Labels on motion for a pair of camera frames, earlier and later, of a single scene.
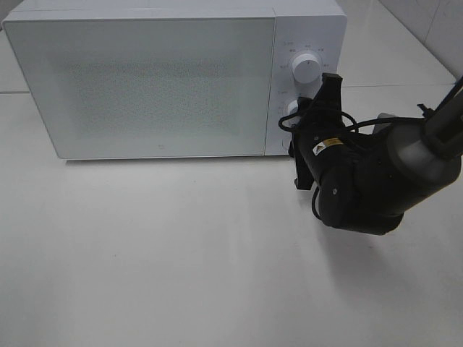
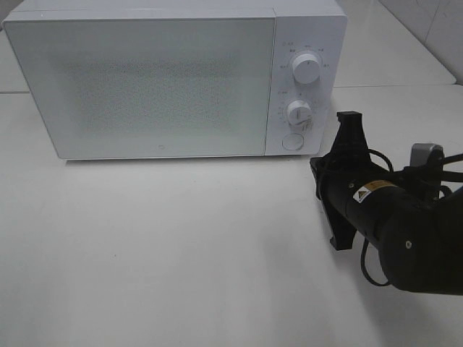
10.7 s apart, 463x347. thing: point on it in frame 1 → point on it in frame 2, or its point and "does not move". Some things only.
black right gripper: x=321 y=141 → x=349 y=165
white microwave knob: x=306 y=68 does not move
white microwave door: x=113 y=88 does not move
